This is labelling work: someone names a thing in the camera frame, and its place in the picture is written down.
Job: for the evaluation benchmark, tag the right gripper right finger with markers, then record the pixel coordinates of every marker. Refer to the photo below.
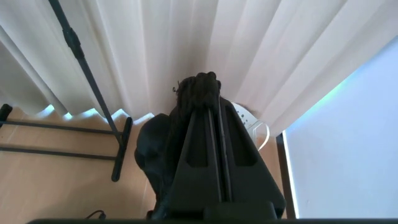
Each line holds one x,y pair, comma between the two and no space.
252,189

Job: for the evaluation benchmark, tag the black clothes rack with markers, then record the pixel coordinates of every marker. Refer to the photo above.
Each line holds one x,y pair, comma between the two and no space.
71,37

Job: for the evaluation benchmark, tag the white laundry basket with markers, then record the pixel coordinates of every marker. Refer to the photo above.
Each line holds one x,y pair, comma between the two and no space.
248,119

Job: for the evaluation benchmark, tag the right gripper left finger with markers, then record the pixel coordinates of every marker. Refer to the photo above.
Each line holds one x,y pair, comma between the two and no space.
196,186

